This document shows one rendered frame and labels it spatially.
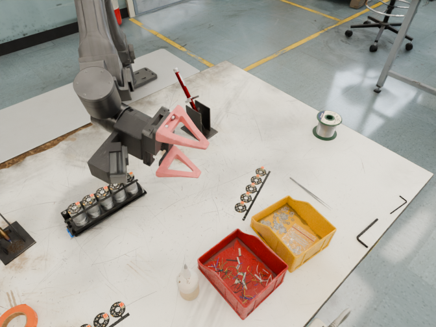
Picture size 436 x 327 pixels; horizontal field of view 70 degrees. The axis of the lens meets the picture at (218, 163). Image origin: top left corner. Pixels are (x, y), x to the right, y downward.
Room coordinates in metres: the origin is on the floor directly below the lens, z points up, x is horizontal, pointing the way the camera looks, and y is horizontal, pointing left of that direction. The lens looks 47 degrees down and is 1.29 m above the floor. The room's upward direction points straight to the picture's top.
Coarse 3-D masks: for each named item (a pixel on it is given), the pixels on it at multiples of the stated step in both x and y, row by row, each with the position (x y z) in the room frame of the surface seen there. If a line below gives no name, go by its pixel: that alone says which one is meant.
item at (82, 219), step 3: (75, 207) 0.34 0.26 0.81; (81, 210) 0.33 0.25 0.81; (69, 213) 0.32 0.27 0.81; (75, 213) 0.32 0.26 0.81; (84, 213) 0.34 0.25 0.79; (78, 216) 0.32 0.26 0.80; (81, 216) 0.33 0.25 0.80; (84, 216) 0.33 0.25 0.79; (75, 219) 0.32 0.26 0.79; (78, 219) 0.32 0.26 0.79; (81, 219) 0.33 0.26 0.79; (84, 219) 0.33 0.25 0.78; (87, 219) 0.33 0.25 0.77; (75, 222) 0.32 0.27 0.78; (78, 222) 0.32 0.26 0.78; (81, 222) 0.32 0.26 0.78; (84, 222) 0.33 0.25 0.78; (78, 225) 0.32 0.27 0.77; (81, 225) 0.32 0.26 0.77
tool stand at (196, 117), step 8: (200, 104) 0.64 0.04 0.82; (192, 112) 0.61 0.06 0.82; (200, 112) 0.64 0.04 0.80; (208, 112) 0.62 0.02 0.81; (192, 120) 0.62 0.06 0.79; (200, 120) 0.59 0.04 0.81; (208, 120) 0.62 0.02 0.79; (184, 128) 0.63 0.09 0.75; (200, 128) 0.60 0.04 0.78; (208, 128) 0.62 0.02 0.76; (192, 136) 0.60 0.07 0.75; (208, 136) 0.60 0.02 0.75
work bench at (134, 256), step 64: (256, 128) 0.63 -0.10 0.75; (0, 192) 0.42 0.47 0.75; (64, 192) 0.42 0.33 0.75; (192, 192) 0.42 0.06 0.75; (256, 192) 0.42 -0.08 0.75; (320, 192) 0.42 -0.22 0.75; (384, 192) 0.42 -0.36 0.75; (64, 256) 0.27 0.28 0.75; (128, 256) 0.27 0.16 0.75; (192, 256) 0.27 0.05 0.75; (320, 256) 0.27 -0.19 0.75; (64, 320) 0.16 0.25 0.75; (128, 320) 0.16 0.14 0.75; (192, 320) 0.16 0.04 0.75; (256, 320) 0.16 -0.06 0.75
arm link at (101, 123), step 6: (120, 108) 0.42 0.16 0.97; (126, 108) 0.43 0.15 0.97; (120, 114) 0.41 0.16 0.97; (90, 120) 0.42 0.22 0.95; (96, 120) 0.41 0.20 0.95; (102, 120) 0.41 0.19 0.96; (108, 120) 0.41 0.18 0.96; (114, 120) 0.41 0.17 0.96; (102, 126) 0.41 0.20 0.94; (108, 126) 0.40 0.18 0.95
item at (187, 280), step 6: (186, 270) 0.20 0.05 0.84; (192, 270) 0.22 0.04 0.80; (180, 276) 0.21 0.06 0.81; (186, 276) 0.20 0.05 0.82; (192, 276) 0.21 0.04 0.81; (180, 282) 0.20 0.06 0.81; (186, 282) 0.20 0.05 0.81; (192, 282) 0.20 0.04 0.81; (198, 282) 0.21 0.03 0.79; (180, 288) 0.19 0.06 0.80; (186, 288) 0.19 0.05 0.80; (192, 288) 0.19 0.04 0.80; (198, 288) 0.20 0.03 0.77; (180, 294) 0.20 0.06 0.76; (186, 294) 0.19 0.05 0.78; (192, 294) 0.19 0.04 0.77; (198, 294) 0.20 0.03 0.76
